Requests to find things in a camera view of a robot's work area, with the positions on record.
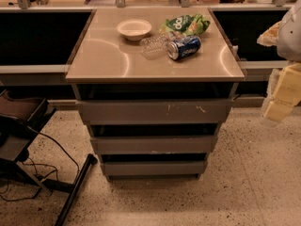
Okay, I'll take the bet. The clear plastic bottle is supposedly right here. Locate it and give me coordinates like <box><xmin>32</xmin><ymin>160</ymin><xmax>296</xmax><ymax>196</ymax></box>
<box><xmin>139</xmin><ymin>32</ymin><xmax>184</xmax><ymax>59</ymax></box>

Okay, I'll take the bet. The grey drawer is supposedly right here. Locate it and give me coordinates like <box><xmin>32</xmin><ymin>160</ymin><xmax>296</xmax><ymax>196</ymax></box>
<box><xmin>76</xmin><ymin>99</ymin><xmax>232</xmax><ymax>125</ymax></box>
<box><xmin>100</xmin><ymin>153</ymin><xmax>207</xmax><ymax>176</ymax></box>
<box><xmin>90</xmin><ymin>123</ymin><xmax>219</xmax><ymax>154</ymax></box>

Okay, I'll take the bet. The black rolling stand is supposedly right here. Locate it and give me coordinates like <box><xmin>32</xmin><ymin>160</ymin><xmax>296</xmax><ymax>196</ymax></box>
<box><xmin>0</xmin><ymin>89</ymin><xmax>97</xmax><ymax>226</ymax></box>

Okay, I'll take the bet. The white bowl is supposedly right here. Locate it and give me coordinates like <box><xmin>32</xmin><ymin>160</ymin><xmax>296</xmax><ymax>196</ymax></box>
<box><xmin>117</xmin><ymin>19</ymin><xmax>152</xmax><ymax>41</ymax></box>

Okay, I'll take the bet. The grey bottom drawer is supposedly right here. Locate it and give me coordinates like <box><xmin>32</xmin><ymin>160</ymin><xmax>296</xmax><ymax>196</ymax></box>
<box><xmin>100</xmin><ymin>153</ymin><xmax>207</xmax><ymax>176</ymax></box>

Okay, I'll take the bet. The grey drawer cabinet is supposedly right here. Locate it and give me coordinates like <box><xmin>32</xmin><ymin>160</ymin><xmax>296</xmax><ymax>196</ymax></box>
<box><xmin>65</xmin><ymin>6</ymin><xmax>246</xmax><ymax>183</ymax></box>

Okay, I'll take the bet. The green chip bag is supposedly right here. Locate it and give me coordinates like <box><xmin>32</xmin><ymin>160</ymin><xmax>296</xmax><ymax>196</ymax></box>
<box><xmin>158</xmin><ymin>14</ymin><xmax>210</xmax><ymax>36</ymax></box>

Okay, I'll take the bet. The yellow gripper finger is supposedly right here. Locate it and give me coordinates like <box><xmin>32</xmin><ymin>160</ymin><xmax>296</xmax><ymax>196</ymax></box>
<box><xmin>261</xmin><ymin>63</ymin><xmax>301</xmax><ymax>127</ymax></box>

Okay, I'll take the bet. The grey top drawer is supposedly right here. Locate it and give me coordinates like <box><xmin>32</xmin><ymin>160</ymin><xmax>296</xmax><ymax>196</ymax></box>
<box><xmin>76</xmin><ymin>99</ymin><xmax>232</xmax><ymax>125</ymax></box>

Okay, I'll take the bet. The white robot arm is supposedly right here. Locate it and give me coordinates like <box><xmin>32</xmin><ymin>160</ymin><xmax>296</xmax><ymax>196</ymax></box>
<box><xmin>257</xmin><ymin>0</ymin><xmax>301</xmax><ymax>127</ymax></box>

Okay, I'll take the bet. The black cable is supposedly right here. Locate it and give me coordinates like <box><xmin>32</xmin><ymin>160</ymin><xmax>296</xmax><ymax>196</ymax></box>
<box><xmin>0</xmin><ymin>129</ymin><xmax>81</xmax><ymax>202</ymax></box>

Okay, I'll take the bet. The blue soda can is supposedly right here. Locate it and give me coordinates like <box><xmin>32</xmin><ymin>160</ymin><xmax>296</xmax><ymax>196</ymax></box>
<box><xmin>167</xmin><ymin>36</ymin><xmax>201</xmax><ymax>60</ymax></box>

